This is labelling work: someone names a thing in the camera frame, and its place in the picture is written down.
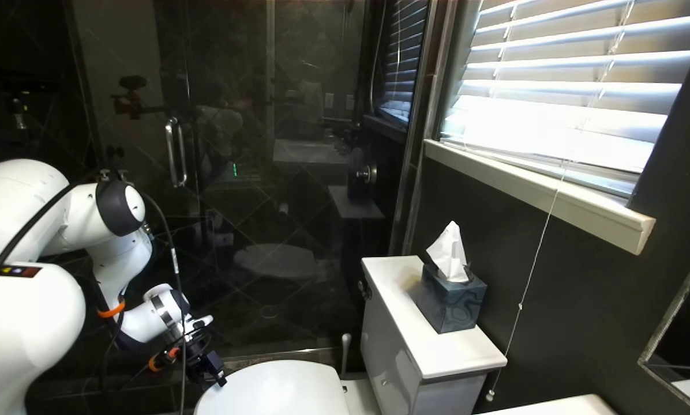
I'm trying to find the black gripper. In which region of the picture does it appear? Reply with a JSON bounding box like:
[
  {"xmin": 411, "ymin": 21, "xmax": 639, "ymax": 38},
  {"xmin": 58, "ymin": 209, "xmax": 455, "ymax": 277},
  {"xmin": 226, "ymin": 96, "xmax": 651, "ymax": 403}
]
[{"xmin": 174, "ymin": 324, "xmax": 229, "ymax": 390}]

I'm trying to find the white toilet brush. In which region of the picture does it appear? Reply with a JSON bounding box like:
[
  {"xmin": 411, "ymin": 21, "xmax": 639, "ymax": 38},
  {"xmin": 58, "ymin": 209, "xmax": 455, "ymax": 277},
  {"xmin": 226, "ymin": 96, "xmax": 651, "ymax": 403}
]
[{"xmin": 336, "ymin": 329, "xmax": 356, "ymax": 381}]

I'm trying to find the white toilet tank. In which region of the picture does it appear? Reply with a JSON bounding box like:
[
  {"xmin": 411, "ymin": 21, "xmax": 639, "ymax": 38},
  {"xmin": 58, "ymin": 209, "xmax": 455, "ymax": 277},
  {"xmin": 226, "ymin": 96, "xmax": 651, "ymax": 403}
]
[{"xmin": 357, "ymin": 253, "xmax": 510, "ymax": 415}]

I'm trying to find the dark marbled tissue box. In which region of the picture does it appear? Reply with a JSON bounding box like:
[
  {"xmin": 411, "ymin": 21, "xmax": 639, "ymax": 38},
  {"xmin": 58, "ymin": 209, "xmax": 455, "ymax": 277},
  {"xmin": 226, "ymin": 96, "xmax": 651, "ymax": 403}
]
[{"xmin": 412, "ymin": 258, "xmax": 488, "ymax": 333}]

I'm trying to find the black shower head holder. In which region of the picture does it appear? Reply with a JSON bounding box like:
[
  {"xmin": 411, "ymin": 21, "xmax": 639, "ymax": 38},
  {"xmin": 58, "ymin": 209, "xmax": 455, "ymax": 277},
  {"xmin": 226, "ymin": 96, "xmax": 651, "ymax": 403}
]
[{"xmin": 107, "ymin": 74, "xmax": 166, "ymax": 121}]

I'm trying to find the white tissue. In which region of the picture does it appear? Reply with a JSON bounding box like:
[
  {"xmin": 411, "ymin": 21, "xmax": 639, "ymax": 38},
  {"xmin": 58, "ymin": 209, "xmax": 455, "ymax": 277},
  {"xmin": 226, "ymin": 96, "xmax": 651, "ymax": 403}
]
[{"xmin": 422, "ymin": 218, "xmax": 473, "ymax": 286}]

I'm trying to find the white vanity countertop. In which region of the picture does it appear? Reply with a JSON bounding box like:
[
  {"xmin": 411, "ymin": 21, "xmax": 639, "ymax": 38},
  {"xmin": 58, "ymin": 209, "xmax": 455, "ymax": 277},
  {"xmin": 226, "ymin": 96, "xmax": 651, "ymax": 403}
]
[{"xmin": 476, "ymin": 392, "xmax": 620, "ymax": 415}]

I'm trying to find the white window sill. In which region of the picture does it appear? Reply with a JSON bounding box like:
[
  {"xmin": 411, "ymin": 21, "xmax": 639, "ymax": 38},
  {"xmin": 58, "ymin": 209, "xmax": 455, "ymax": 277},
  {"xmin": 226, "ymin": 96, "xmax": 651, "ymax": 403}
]
[{"xmin": 420, "ymin": 135, "xmax": 657, "ymax": 255}]

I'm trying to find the large white window blind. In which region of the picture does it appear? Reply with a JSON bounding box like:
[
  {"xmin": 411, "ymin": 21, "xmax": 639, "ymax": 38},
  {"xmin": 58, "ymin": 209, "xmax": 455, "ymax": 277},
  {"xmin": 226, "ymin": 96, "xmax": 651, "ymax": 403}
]
[{"xmin": 437, "ymin": 0, "xmax": 690, "ymax": 208}]

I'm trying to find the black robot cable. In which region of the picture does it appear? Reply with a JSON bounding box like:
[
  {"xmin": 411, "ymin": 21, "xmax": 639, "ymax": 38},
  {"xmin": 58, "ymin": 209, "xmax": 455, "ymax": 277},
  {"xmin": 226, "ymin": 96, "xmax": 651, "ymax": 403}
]
[{"xmin": 0, "ymin": 171, "xmax": 189, "ymax": 415}]

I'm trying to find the metal shower door handle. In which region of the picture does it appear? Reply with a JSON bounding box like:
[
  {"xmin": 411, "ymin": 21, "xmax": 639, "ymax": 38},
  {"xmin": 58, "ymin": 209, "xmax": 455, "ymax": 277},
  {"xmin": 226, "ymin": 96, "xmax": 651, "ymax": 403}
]
[{"xmin": 162, "ymin": 114, "xmax": 191, "ymax": 190}]

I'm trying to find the window blind cord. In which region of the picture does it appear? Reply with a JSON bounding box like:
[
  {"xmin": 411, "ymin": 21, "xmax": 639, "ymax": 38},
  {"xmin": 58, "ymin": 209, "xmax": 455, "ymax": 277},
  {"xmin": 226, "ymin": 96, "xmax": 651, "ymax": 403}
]
[{"xmin": 482, "ymin": 205, "xmax": 555, "ymax": 403}]

